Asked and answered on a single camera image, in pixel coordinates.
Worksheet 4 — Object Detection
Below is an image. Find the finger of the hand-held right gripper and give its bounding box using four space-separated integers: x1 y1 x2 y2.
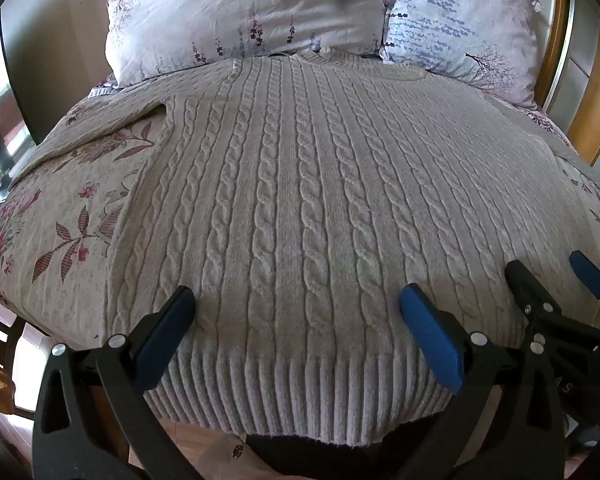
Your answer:
568 250 600 318
504 259 600 348

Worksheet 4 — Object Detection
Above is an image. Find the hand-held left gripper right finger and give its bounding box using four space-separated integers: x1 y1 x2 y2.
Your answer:
398 283 567 480

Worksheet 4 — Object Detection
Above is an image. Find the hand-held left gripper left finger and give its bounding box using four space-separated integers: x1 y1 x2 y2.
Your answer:
31 286 207 480

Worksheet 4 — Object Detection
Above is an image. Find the cream cable-knit sweater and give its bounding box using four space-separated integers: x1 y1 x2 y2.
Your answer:
7 52 600 448

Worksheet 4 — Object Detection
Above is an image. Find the dark wooden chair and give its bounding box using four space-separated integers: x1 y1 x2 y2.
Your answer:
0 290 33 413

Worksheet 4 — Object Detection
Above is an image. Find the floral bedsheet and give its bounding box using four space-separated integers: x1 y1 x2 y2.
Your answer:
0 74 600 356

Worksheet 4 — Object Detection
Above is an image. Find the wooden headboard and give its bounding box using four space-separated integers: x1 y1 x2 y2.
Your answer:
519 0 600 167

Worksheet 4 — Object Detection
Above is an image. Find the blue print pillow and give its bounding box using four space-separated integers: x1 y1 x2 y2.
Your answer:
379 0 545 110

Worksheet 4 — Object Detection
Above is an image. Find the black flat screen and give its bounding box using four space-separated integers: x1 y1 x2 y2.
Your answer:
0 9 49 147

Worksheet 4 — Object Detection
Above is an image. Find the pink floral pillow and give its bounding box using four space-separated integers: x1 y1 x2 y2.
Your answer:
99 0 397 89

